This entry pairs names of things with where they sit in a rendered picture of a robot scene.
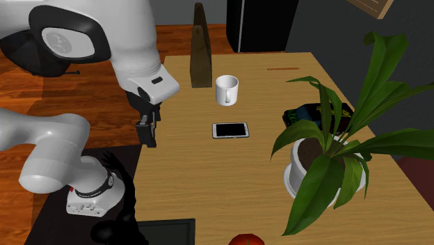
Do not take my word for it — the white phone with black screen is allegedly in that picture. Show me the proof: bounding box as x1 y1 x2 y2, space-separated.
211 121 250 140

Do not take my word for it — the dark robot stand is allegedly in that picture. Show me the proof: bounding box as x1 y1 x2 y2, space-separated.
23 143 144 245

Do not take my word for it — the black flat tablet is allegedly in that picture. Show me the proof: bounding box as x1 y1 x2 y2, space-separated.
136 218 197 245

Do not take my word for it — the wooden framed wall picture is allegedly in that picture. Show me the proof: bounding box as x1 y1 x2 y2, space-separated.
345 0 395 20

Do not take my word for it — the black bag with blue print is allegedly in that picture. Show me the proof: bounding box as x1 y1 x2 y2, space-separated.
282 102 355 137

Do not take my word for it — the white mug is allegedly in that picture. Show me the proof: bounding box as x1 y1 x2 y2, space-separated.
215 74 240 107

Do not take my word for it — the green plant in white pot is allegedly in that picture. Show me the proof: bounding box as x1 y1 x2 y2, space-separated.
270 31 434 237

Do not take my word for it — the red apple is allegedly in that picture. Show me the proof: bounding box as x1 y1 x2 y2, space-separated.
227 232 266 245

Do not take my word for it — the tall brown wedge-shaped object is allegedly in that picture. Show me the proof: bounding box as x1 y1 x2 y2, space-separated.
189 2 214 89

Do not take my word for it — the black refrigerator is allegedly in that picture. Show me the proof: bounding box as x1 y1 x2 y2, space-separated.
225 0 300 54

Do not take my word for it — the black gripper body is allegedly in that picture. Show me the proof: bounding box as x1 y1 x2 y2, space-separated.
124 88 162 125

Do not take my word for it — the light wooden table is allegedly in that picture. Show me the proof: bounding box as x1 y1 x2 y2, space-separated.
133 51 434 245

